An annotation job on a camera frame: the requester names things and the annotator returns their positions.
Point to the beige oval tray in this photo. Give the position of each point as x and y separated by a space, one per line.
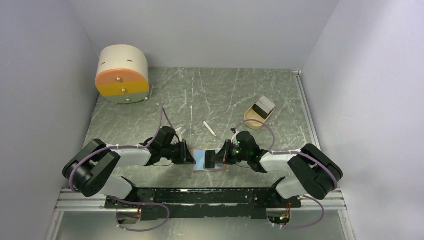
254 121

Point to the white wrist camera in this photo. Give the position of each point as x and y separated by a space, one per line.
180 132
235 132

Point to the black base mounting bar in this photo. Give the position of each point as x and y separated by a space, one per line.
192 203

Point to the dark credit card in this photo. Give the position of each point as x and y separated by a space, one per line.
208 159

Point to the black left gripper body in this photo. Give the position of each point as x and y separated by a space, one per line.
174 151

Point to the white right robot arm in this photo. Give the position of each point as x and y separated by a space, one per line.
311 171

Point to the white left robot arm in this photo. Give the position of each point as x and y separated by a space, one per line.
90 171

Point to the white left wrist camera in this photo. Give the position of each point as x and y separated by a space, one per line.
180 132

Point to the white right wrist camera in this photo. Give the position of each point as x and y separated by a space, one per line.
235 132

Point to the aluminium frame rail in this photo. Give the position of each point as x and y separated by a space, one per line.
335 199

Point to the white pen with red cap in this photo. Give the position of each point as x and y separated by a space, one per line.
209 128

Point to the pink leather card holder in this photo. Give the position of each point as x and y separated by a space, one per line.
199 155

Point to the round beige drawer box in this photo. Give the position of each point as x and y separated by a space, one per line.
122 75

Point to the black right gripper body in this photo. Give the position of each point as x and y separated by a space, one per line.
235 153

